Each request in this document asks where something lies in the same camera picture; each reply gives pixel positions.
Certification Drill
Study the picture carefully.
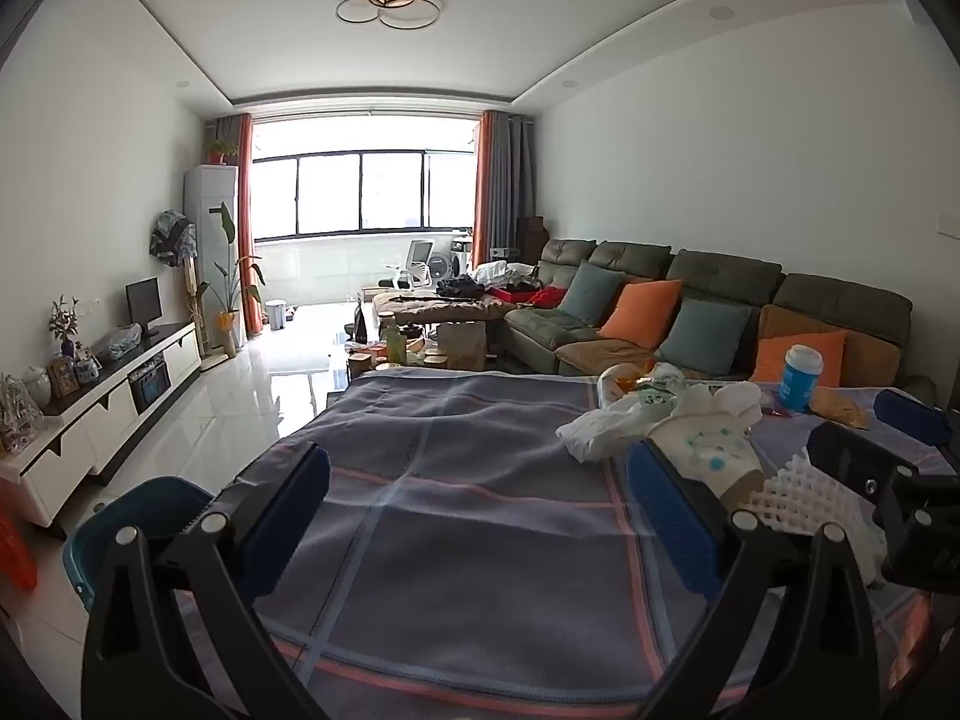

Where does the green sofa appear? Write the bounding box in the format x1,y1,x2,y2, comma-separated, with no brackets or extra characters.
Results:
502,238,938,406

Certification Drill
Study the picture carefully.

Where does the white foam fruit net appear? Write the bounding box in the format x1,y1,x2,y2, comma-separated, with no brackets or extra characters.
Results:
731,456,893,590

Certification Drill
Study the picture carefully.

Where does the white office chair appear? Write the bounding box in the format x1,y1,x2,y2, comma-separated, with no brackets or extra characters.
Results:
386,240,436,290

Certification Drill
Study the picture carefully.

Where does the white TV cabinet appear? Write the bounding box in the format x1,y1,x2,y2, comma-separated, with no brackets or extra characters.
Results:
0,321,202,533

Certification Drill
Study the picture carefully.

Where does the orange plastic bag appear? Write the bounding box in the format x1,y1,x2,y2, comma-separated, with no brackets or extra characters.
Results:
0,514,38,590

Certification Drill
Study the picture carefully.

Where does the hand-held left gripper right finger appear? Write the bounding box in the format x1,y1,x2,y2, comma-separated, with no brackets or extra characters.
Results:
627,439,880,720

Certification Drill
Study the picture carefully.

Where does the orange cushion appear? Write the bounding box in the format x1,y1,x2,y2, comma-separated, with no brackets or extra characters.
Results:
750,330,848,385
598,279,683,350

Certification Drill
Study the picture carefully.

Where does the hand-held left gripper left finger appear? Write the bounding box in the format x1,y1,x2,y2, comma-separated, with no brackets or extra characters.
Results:
81,441,335,720

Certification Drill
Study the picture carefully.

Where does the tall potted leafy plant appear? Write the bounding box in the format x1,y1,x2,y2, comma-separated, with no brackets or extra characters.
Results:
202,202,267,353

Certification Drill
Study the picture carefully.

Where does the large balcony window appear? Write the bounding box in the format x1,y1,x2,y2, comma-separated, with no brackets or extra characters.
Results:
251,116,481,237

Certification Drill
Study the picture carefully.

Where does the white standing air conditioner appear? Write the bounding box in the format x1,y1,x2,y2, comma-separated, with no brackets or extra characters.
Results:
184,163,239,350

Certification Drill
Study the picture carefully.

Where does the wooden photo frame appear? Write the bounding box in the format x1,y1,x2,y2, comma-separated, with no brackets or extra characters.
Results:
46,356,80,398

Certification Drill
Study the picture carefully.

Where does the white clothes pile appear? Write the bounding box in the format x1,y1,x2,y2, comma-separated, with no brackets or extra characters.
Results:
469,261,533,290

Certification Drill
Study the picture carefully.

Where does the brown snack wrapper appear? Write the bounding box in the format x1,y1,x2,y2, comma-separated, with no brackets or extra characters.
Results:
810,386,871,428

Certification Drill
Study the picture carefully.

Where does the clear plastic wrapped item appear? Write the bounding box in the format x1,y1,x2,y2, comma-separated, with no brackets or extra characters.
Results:
97,322,143,361

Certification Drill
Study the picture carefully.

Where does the teal plastic bin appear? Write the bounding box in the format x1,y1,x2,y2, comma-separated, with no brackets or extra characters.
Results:
62,476,220,620

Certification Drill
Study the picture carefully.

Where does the brown cardboard box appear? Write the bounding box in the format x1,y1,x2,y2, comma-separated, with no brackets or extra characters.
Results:
517,217,548,263

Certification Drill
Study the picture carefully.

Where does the wooden tea table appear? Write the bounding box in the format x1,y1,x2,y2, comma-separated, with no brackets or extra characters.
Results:
373,289,518,331

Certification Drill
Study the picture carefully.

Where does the cloth covered standing fan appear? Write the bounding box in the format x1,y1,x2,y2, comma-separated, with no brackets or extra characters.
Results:
148,208,207,357

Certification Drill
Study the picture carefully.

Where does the brown sofa throw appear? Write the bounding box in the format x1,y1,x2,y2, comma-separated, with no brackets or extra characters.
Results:
555,305,901,391

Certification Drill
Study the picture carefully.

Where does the teal cushion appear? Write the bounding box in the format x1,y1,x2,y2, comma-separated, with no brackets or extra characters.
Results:
559,260,623,325
658,298,753,377

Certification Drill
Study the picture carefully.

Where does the orange and grey curtain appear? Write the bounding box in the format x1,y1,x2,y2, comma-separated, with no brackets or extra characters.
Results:
204,112,265,338
472,111,537,271

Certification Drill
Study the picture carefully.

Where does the brown paper bag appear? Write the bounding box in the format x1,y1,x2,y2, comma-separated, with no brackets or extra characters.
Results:
437,321,487,372

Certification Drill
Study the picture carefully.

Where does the plant in blue vase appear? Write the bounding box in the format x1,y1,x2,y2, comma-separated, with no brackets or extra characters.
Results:
49,296,82,361

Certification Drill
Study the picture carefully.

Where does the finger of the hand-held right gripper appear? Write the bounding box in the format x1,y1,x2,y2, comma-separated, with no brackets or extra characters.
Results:
808,422,913,500
874,388,953,448

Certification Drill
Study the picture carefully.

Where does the black monitor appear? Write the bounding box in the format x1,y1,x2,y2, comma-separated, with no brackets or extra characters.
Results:
124,277,164,338

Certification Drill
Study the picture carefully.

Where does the white plastic bag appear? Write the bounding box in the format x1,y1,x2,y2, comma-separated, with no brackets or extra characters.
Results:
556,388,687,464

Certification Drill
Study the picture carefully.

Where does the blue cup with white lid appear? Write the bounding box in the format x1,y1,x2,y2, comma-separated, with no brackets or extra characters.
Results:
776,345,824,415

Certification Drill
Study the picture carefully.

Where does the glass ship ornament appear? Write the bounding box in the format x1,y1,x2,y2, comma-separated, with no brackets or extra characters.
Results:
0,373,46,455

